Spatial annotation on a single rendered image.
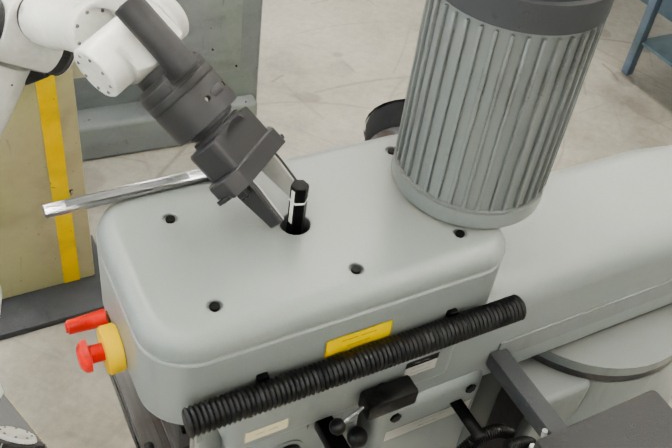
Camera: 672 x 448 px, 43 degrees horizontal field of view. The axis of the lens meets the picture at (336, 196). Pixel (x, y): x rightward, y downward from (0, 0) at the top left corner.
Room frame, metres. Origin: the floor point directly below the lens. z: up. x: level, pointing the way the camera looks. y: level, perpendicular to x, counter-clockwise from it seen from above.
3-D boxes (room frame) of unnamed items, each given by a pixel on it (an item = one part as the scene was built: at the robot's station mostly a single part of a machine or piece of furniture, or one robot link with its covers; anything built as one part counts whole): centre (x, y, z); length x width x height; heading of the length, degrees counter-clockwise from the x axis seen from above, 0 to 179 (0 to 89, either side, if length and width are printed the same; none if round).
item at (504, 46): (0.87, -0.17, 2.05); 0.20 x 0.20 x 0.32
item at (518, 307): (0.63, -0.06, 1.79); 0.45 x 0.04 x 0.04; 123
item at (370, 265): (0.74, 0.03, 1.81); 0.47 x 0.26 x 0.16; 123
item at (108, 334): (0.61, 0.24, 1.76); 0.06 x 0.02 x 0.06; 33
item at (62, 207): (0.75, 0.23, 1.89); 0.24 x 0.04 x 0.01; 123
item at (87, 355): (0.60, 0.26, 1.76); 0.04 x 0.03 x 0.04; 33
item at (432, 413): (0.84, -0.12, 1.47); 0.24 x 0.19 x 0.26; 33
